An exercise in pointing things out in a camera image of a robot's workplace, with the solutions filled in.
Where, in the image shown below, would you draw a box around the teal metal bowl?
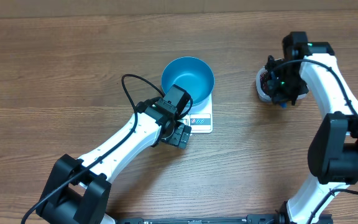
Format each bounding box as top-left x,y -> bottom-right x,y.
161,57 -> 215,105

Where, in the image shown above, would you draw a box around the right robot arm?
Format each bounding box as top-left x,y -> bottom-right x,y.
256,32 -> 358,223

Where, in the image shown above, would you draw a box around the red beans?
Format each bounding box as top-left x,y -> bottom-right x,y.
260,72 -> 270,95

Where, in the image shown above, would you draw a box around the clear plastic food container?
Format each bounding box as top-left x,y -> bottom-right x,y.
255,67 -> 309,105

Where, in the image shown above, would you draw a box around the white digital kitchen scale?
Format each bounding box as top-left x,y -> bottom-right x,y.
180,94 -> 213,134

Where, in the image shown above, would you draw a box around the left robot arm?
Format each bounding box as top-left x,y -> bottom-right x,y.
35,85 -> 191,223

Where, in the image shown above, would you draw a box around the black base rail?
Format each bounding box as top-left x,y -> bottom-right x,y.
116,213 -> 334,224

